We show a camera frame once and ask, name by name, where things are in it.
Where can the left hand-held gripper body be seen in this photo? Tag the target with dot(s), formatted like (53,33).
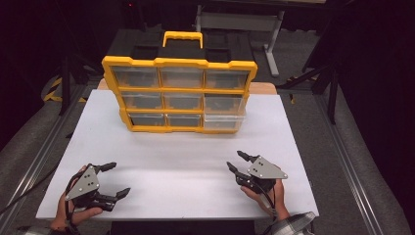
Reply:
(86,184)

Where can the person's right hand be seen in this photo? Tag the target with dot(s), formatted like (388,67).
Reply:
(279,196)

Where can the person's left hand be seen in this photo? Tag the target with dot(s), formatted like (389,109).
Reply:
(84,213)

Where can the yellow black organizer case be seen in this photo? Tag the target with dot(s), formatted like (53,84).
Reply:
(182,62)

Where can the clear plastic drawer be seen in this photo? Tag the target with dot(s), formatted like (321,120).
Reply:
(223,123)

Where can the aluminium floor rail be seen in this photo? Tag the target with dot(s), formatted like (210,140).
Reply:
(349,166)
(36,160)

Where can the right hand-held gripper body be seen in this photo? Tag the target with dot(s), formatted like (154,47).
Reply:
(266,170)

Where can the set of clear organizer drawers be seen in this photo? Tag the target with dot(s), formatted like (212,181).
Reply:
(135,76)

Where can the black metal stand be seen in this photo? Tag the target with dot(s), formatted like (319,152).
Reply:
(326,75)
(67,84)

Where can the yellow black hazard tape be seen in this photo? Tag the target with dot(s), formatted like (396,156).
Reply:
(54,91)

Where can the grey metal desk frame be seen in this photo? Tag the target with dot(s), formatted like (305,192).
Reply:
(239,22)

